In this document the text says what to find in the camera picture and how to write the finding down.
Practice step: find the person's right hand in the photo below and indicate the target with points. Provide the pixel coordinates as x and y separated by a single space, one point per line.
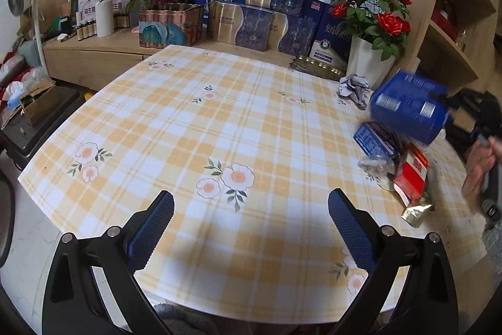
476 166

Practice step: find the row of small amber bottles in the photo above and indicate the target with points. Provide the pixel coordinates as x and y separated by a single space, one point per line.
86 29

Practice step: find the crumpled paper ball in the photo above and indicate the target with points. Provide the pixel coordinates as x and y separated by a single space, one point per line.
353 87

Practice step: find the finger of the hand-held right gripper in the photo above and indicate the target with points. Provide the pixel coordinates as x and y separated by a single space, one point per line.
443 99

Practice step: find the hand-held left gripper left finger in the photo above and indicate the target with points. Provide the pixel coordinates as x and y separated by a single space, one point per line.
151 229

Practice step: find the gold foil packet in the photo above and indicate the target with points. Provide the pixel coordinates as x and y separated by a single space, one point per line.
415 213

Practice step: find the dark blue box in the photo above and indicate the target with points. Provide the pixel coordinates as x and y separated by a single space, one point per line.
315 7

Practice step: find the white printed box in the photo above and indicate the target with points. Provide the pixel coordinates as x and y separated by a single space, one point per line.
88 7

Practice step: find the white ribbed vase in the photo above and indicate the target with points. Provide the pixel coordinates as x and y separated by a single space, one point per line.
105 19

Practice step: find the red rose bouquet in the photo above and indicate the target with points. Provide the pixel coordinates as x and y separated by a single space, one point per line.
376 5

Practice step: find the blue box with white label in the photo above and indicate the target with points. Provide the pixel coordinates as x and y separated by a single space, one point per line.
329 44

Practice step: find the small black gift bag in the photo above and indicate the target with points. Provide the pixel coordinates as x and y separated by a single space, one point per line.
73 9

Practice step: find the black storage box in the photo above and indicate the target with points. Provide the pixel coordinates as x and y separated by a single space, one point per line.
47 131

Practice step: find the yellow checked floral tablecloth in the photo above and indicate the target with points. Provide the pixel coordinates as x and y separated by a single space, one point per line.
235 115

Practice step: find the golden metal tray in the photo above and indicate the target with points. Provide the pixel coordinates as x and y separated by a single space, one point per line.
313 65

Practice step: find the open cardboard box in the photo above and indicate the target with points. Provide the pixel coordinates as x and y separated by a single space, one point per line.
39 103

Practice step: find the small glass bottle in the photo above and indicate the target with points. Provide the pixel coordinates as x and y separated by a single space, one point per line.
462 40

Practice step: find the blue ice cream carton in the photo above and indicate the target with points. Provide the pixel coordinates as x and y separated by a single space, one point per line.
372 138

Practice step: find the large blue cardboard box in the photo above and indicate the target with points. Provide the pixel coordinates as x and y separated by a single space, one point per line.
408 111

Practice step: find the pile of clothes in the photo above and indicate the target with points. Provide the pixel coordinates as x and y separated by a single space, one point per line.
19 68

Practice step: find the white angular vase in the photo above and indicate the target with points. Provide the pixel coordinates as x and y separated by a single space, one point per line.
364 60

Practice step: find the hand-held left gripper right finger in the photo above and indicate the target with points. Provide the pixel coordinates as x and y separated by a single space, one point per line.
351 229

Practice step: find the red snack packet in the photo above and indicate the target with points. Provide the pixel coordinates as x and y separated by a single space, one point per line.
411 170

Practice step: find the clear plastic wrapper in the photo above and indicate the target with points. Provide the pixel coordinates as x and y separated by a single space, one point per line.
376 167

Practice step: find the copper and teal tin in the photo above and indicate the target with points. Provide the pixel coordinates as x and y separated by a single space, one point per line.
168 27

